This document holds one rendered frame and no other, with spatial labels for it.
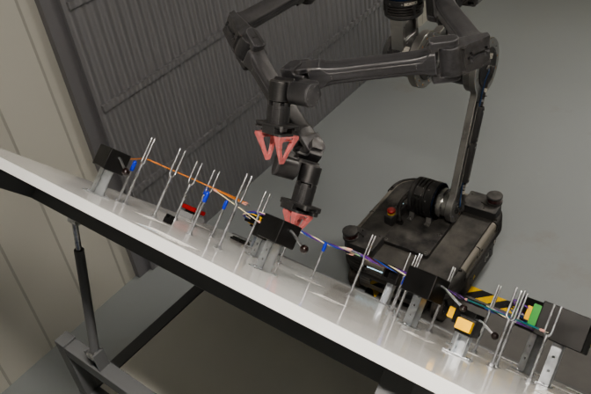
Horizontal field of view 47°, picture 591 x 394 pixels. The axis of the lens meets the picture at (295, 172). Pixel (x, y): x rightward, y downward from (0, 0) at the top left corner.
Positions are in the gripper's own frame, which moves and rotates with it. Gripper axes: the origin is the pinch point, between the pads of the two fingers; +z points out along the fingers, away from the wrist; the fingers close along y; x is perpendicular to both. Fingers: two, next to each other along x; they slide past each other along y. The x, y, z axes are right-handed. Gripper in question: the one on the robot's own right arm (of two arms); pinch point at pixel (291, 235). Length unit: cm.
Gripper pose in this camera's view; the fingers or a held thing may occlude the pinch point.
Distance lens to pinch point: 182.8
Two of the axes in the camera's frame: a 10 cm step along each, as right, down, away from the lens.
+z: -2.8, 9.6, 0.3
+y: 6.6, 2.2, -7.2
